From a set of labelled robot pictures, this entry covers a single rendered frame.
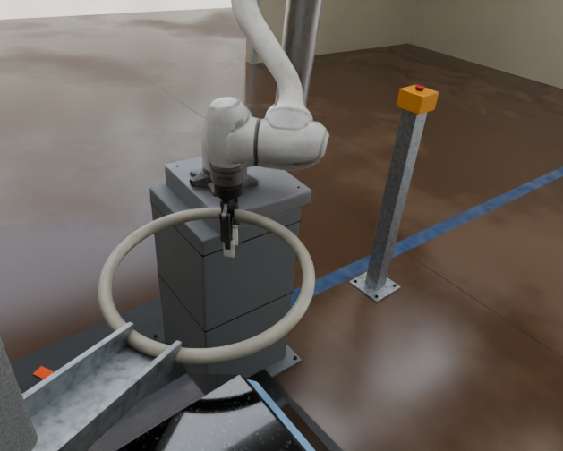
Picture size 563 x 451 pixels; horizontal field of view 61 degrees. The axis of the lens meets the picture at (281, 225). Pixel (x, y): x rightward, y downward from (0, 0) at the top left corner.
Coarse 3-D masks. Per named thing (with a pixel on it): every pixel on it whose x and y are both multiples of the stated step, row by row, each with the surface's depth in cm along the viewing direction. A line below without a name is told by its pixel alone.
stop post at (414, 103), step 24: (408, 96) 197; (432, 96) 197; (408, 120) 203; (408, 144) 207; (408, 168) 216; (384, 192) 227; (384, 216) 232; (384, 240) 237; (384, 264) 245; (360, 288) 254; (384, 288) 256
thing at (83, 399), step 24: (120, 336) 90; (96, 360) 85; (120, 360) 89; (144, 360) 90; (168, 360) 87; (48, 384) 74; (72, 384) 80; (96, 384) 82; (120, 384) 83; (144, 384) 81; (48, 408) 75; (72, 408) 76; (96, 408) 77; (120, 408) 75; (48, 432) 71; (72, 432) 66; (96, 432) 70
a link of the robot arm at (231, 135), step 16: (208, 112) 108; (224, 112) 106; (240, 112) 107; (208, 128) 109; (224, 128) 107; (240, 128) 108; (256, 128) 109; (208, 144) 111; (224, 144) 109; (240, 144) 109; (256, 144) 109; (224, 160) 112; (240, 160) 112; (256, 160) 113
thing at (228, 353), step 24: (168, 216) 123; (192, 216) 125; (216, 216) 126; (240, 216) 125; (288, 240) 118; (312, 264) 111; (312, 288) 105; (288, 312) 99; (144, 336) 93; (264, 336) 94; (192, 360) 90; (216, 360) 90
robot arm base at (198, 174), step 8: (200, 168) 166; (192, 176) 165; (200, 176) 159; (208, 176) 159; (248, 176) 165; (192, 184) 158; (200, 184) 159; (208, 184) 159; (248, 184) 163; (256, 184) 165
